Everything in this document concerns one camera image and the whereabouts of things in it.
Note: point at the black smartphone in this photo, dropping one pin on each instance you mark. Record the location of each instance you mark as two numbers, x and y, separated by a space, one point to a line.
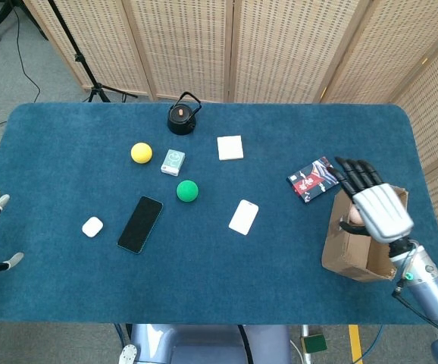
140 224

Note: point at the yellow foam ball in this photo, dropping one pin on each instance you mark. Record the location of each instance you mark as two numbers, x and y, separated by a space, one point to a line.
141 153

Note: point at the woven wicker folding screen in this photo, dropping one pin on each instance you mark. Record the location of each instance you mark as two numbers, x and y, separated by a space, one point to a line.
279 45

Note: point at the green foam ball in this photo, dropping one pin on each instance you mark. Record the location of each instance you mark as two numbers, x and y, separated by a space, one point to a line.
187 191

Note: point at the white earbuds case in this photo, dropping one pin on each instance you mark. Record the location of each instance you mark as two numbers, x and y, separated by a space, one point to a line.
92 227

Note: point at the white rectangular card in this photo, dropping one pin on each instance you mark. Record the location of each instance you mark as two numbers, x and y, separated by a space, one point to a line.
243 217

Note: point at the cardboard box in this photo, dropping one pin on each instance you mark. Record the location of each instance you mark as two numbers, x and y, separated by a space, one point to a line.
349 252

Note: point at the silver metal post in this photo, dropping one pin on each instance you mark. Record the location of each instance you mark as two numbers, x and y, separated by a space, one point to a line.
307 358

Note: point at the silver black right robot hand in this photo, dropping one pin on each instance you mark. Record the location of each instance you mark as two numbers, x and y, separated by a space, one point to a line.
383 212

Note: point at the red black card pack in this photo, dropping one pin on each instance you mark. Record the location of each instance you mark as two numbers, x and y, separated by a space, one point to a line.
311 182

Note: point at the black cast iron teapot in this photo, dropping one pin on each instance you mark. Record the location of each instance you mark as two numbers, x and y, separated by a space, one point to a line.
180 119

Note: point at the pale sticky note pad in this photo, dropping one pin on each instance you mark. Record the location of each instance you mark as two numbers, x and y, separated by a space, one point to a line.
230 148

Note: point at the blue felt table cover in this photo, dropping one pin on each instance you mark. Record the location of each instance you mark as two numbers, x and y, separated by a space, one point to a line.
219 277

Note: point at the blue grey robot torso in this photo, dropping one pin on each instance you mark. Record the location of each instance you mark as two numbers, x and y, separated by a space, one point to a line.
204 345

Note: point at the black tripod stand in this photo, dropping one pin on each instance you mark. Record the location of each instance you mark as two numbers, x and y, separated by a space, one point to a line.
79 58

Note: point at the green yellow block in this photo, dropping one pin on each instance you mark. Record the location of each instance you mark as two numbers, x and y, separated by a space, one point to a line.
314 343

